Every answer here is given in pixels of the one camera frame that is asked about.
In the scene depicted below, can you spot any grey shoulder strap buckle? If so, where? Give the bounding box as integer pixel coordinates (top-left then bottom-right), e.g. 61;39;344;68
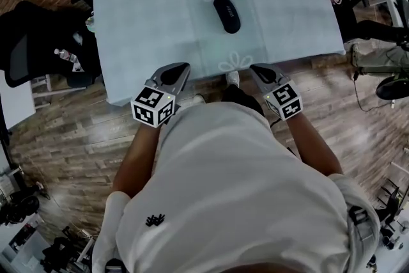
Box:
348;206;378;244

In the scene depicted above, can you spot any white side desk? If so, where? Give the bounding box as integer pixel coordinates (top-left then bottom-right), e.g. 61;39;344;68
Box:
0;68;36;130

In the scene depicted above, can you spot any light blue flowered tablecloth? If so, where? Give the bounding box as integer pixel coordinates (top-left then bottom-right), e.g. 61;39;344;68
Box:
88;0;346;106

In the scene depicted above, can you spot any black metal stand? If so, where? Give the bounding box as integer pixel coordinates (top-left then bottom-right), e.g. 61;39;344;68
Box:
378;180;403;228

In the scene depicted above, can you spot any person's right white shoe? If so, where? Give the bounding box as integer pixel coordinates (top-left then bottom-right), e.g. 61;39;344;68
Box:
225;70;240;87

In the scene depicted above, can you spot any black padded office chair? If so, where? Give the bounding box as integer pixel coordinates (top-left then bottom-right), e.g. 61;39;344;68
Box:
0;0;103;89

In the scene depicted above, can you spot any black floor cable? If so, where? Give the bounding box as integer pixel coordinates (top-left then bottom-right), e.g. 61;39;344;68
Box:
353;70;397;113

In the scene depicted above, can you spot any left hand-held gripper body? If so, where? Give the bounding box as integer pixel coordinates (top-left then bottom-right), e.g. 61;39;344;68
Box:
130;85;182;129

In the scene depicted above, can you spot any black oval case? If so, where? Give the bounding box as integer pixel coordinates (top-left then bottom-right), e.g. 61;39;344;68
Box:
212;0;242;35

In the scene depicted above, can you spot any person's left forearm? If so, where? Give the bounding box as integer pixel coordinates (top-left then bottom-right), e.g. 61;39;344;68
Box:
112;123;160;199

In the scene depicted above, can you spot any person's right forearm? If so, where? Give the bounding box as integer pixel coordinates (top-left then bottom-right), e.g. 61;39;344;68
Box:
286;113;344;176

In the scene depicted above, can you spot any clear plastic water bottle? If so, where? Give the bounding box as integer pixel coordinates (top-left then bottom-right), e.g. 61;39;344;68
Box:
53;47;80;65

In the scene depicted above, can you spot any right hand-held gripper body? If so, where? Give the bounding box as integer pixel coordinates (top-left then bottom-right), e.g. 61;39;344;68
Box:
264;81;304;121

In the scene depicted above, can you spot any person's white shirt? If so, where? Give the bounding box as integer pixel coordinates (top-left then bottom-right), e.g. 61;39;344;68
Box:
92;101;381;273

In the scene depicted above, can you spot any black mesh office chair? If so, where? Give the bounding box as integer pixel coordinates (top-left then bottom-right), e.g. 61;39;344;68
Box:
319;0;409;42

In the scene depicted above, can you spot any pale green bottle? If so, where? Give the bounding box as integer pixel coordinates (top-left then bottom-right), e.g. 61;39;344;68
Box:
84;11;97;33

